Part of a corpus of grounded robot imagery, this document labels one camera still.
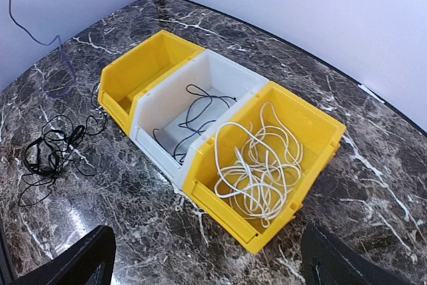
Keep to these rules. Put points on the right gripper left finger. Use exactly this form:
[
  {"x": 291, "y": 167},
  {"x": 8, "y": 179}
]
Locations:
[{"x": 89, "y": 261}]

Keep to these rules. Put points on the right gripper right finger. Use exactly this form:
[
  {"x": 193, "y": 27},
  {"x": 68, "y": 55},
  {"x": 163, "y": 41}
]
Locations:
[{"x": 327, "y": 260}]

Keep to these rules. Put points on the yellow bin front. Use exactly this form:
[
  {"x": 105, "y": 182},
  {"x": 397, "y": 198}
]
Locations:
[{"x": 253, "y": 175}]

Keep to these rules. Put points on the yellow bin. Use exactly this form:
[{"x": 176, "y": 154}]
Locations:
[
  {"x": 253, "y": 175},
  {"x": 136, "y": 72}
]

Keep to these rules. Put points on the white translucent bin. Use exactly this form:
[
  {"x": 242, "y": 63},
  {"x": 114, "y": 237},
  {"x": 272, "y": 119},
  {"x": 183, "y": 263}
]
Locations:
[{"x": 175, "y": 118}]

